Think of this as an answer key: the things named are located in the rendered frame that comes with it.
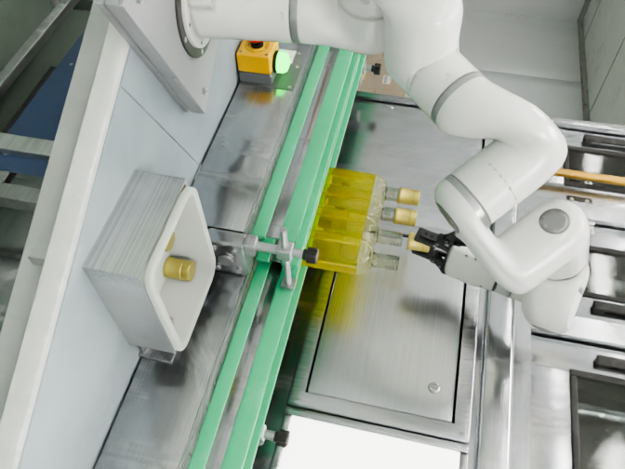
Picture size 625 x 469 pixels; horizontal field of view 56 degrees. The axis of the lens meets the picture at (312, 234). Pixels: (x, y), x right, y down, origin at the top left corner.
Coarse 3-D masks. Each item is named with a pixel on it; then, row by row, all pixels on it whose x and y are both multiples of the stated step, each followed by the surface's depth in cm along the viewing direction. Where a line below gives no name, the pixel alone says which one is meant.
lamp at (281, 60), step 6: (276, 54) 120; (282, 54) 120; (276, 60) 120; (282, 60) 120; (288, 60) 121; (276, 66) 120; (282, 66) 120; (288, 66) 122; (276, 72) 122; (282, 72) 121
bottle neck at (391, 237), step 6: (384, 234) 117; (390, 234) 117; (396, 234) 117; (402, 234) 117; (378, 240) 117; (384, 240) 117; (390, 240) 117; (396, 240) 116; (402, 240) 116; (396, 246) 117
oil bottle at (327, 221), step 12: (324, 216) 118; (336, 216) 118; (348, 216) 118; (360, 216) 118; (312, 228) 117; (324, 228) 116; (336, 228) 116; (348, 228) 116; (360, 228) 116; (372, 228) 116; (372, 240) 116
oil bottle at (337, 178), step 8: (328, 168) 126; (336, 168) 126; (328, 176) 125; (336, 176) 125; (344, 176) 125; (352, 176) 124; (360, 176) 124; (368, 176) 124; (376, 176) 124; (328, 184) 123; (336, 184) 123; (344, 184) 123; (352, 184) 123; (360, 184) 123; (368, 184) 123; (376, 184) 123; (384, 184) 124; (368, 192) 122; (376, 192) 122; (384, 192) 123; (384, 200) 125
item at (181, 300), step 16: (192, 192) 83; (176, 208) 80; (192, 208) 88; (176, 224) 80; (192, 224) 91; (160, 240) 77; (176, 240) 95; (192, 240) 94; (208, 240) 94; (160, 256) 76; (176, 256) 99; (192, 256) 98; (208, 256) 97; (144, 272) 76; (160, 272) 96; (208, 272) 99; (160, 288) 97; (176, 288) 97; (192, 288) 97; (208, 288) 99; (160, 304) 79; (176, 304) 96; (192, 304) 96; (160, 320) 82; (176, 320) 94; (192, 320) 94; (176, 336) 87
